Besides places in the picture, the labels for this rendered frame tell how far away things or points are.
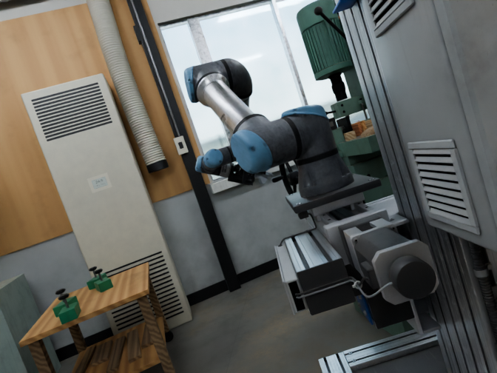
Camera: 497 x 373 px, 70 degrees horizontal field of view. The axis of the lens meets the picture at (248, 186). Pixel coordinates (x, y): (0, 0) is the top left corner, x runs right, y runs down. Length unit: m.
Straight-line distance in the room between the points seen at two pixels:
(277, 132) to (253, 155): 0.09
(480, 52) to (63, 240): 2.76
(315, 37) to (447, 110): 1.25
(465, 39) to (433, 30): 0.04
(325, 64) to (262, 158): 0.88
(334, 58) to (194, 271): 1.93
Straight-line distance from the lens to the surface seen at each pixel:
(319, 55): 1.68
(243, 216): 2.89
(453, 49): 0.47
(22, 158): 2.97
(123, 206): 2.53
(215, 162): 1.47
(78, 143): 2.58
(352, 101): 1.72
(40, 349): 1.96
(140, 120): 2.67
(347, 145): 1.46
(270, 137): 0.88
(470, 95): 0.46
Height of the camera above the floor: 0.97
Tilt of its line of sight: 5 degrees down
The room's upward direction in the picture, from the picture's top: 19 degrees counter-clockwise
